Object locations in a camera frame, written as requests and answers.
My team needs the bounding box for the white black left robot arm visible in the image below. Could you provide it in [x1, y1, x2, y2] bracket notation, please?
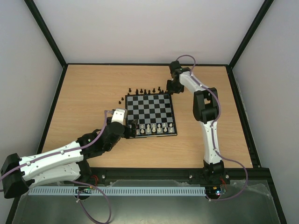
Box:
[0, 120, 137, 199]

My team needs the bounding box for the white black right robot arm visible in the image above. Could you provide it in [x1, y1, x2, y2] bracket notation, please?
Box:
[166, 60, 224, 183]

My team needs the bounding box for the black chess piece row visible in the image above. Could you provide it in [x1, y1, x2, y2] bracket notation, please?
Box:
[127, 86, 167, 96]

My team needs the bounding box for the white bishop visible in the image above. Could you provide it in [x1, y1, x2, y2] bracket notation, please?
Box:
[146, 124, 151, 133]

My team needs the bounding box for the black white chessboard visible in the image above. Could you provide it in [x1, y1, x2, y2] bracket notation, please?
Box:
[125, 94, 178, 138]

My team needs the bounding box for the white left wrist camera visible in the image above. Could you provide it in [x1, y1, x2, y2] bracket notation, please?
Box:
[111, 108, 127, 125]

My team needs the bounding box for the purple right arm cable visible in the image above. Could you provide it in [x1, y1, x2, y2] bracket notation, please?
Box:
[176, 54, 249, 202]

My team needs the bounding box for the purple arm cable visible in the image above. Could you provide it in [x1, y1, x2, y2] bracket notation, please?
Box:
[0, 109, 112, 223]
[176, 54, 249, 202]

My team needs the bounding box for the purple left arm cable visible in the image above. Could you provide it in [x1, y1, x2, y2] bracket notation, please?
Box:
[0, 109, 112, 223]

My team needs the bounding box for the white slotted cable duct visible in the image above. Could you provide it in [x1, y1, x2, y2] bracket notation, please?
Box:
[28, 186, 206, 196]

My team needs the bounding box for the black front frame rail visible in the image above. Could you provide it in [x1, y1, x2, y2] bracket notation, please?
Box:
[23, 167, 271, 185]

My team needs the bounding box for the black frame post right rear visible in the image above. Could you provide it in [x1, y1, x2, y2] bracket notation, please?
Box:
[228, 0, 274, 70]

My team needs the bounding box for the black frame post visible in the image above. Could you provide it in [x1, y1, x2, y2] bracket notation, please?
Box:
[24, 0, 67, 68]
[228, 0, 274, 70]

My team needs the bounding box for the black frame post left rear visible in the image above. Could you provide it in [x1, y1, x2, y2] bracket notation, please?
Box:
[24, 0, 67, 68]

